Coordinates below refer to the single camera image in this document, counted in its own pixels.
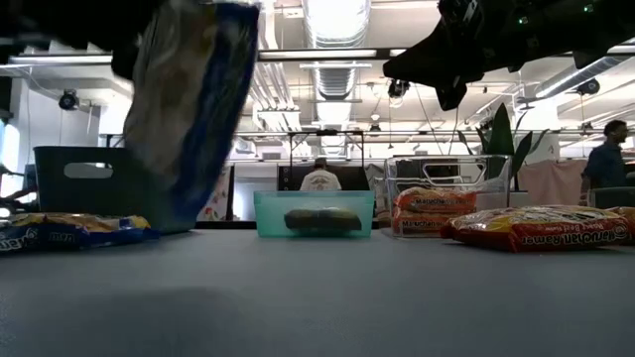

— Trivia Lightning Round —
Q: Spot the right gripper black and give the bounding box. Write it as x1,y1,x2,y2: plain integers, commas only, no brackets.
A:
382,0,527,112

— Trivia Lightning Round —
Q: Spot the blue Maruchan ramen pack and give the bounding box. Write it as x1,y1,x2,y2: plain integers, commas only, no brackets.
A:
0,211,161,255
121,0,262,234

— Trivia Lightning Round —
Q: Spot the potted plant white pot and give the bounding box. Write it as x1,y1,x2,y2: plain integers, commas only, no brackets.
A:
455,102,550,209

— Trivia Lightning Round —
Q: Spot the black ceiling spot lamp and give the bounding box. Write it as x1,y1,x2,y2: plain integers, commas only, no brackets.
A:
58,88,80,112
574,78,601,96

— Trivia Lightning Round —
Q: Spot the clear plastic bin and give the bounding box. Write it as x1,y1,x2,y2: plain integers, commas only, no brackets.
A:
384,154,513,239

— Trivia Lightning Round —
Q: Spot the pink cloth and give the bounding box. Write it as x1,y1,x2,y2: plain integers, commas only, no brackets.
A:
518,159,589,207

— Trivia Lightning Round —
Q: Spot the person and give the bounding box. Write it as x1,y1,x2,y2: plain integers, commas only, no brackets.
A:
299,157,343,192
578,119,631,207

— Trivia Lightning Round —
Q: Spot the dark teal plastic bin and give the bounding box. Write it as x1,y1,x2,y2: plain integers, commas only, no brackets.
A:
33,145,204,234

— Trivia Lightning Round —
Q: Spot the floral cloth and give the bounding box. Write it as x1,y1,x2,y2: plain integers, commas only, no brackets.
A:
197,166,234,222

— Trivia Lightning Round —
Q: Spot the dark green box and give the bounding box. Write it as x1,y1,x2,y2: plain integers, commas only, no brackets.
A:
589,186,635,209

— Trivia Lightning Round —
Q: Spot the small turquoise plastic bin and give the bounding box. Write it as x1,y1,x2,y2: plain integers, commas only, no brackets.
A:
253,190,376,239

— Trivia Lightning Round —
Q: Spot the blue-grey table mat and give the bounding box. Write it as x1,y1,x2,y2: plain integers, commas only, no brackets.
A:
0,227,635,357

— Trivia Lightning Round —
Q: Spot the black hanging camera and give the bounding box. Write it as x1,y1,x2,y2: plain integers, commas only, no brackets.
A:
386,78,411,99

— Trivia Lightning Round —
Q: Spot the silver ceiling duct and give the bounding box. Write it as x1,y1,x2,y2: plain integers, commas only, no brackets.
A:
302,0,372,100

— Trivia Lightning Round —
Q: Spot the black aluminium table frame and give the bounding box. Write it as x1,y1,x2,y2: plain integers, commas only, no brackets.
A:
195,220,259,230

